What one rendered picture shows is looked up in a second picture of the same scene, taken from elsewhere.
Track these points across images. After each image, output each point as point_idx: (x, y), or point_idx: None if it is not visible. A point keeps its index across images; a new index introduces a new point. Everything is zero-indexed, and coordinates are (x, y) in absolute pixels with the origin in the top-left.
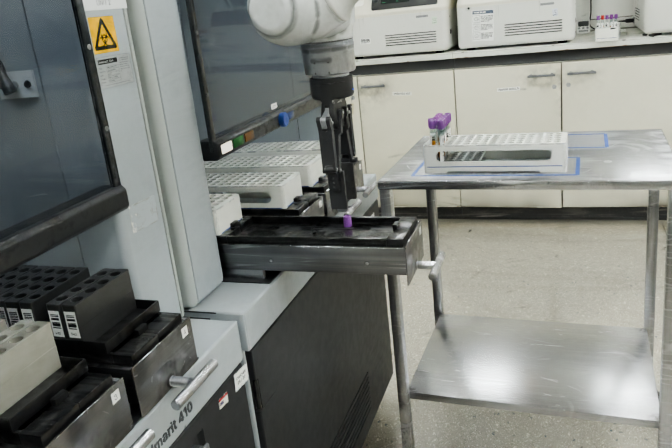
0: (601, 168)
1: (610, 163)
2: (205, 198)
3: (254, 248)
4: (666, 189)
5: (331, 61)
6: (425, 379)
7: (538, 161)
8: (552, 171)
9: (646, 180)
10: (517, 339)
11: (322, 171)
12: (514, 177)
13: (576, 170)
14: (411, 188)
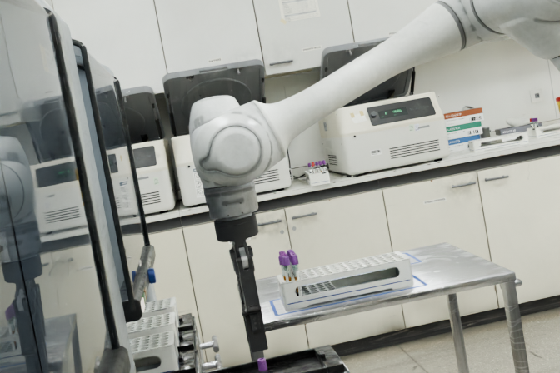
0: (439, 276)
1: (441, 272)
2: (132, 364)
3: None
4: (502, 282)
5: (243, 201)
6: None
7: (389, 279)
8: (402, 286)
9: (486, 277)
10: None
11: (242, 313)
12: (376, 297)
13: (421, 281)
14: (282, 326)
